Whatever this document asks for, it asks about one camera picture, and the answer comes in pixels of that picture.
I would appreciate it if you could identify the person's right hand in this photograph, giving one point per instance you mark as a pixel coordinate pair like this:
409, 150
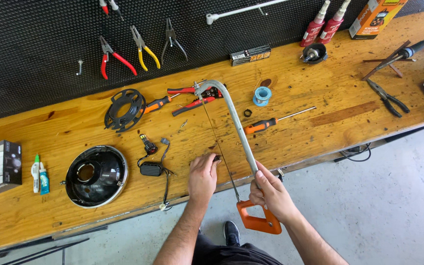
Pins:
276, 200

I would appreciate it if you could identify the person's left hand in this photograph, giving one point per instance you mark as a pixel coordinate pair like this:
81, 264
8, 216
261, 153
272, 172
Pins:
201, 176

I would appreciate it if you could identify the LED bulb with black driver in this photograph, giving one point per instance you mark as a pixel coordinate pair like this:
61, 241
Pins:
150, 168

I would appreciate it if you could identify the person's black shoe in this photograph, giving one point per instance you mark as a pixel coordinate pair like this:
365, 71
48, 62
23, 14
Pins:
231, 233

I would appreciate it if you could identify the person's black shorts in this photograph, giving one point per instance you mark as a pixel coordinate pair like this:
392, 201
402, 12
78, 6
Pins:
226, 255

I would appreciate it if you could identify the orange black screwdriver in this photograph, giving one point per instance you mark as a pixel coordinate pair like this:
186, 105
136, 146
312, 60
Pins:
259, 126
156, 104

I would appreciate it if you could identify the blue solder spool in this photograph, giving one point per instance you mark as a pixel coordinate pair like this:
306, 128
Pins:
262, 96

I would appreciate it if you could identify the round black headlight housing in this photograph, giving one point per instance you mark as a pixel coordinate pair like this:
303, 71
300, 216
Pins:
98, 176

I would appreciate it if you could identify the small black carton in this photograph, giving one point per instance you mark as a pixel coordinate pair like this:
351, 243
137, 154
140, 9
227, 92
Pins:
250, 56

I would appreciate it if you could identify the black long-nose pliers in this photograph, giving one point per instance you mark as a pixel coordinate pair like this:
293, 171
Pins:
388, 98

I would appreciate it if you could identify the teal glue tube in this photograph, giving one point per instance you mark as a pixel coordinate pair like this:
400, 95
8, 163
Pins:
44, 182

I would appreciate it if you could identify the metal pegboard hook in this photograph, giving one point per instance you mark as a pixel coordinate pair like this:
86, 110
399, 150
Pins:
80, 68

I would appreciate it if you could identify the white glue tube green cap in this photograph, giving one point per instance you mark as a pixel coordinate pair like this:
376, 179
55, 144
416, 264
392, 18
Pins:
35, 175

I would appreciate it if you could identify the silver breaker bar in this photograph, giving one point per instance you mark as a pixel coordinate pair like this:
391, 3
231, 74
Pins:
241, 10

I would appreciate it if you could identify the red threadlocker bottle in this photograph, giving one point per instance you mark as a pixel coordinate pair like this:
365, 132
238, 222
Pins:
313, 31
331, 27

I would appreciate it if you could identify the black metal rods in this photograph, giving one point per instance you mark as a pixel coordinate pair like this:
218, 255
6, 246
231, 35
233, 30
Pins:
42, 250

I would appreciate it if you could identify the brown metal soldering stand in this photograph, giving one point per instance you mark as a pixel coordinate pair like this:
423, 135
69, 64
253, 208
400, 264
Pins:
395, 68

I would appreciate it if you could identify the soldering iron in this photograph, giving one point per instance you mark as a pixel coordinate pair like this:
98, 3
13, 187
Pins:
414, 49

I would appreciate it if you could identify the orange cardboard box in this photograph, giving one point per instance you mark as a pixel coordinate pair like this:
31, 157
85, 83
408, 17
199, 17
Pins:
375, 18

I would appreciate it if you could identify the black pegboard panel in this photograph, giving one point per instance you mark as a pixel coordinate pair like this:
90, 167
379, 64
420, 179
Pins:
31, 55

